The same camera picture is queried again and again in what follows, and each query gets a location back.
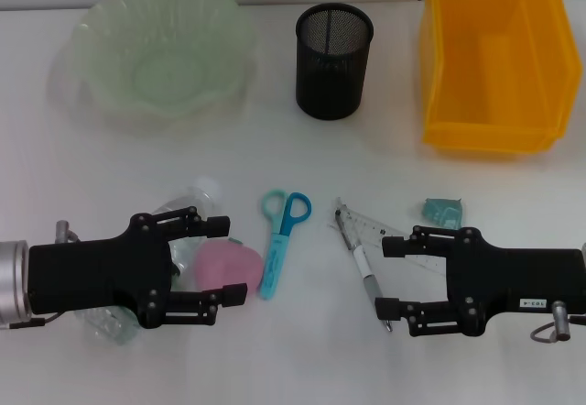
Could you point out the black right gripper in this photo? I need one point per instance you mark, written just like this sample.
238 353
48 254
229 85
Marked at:
517 281

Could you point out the black mesh pen holder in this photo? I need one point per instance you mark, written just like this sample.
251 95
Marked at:
329 89

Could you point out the pink peach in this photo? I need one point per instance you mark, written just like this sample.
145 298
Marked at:
224 263

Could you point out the green glass fruit plate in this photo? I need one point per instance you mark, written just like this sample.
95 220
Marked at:
137 34

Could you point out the yellow plastic bin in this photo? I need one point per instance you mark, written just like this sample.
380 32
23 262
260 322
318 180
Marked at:
480 79

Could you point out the teal and blue scissors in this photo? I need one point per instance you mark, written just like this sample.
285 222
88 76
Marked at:
274 263

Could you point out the grey and white pen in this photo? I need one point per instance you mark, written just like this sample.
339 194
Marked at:
366 270

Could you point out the clear plastic ruler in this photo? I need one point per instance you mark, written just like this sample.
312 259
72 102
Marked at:
366 228

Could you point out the clear water bottle green label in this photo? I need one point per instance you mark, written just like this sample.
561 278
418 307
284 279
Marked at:
110 327

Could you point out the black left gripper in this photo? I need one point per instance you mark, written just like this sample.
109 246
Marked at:
91 276

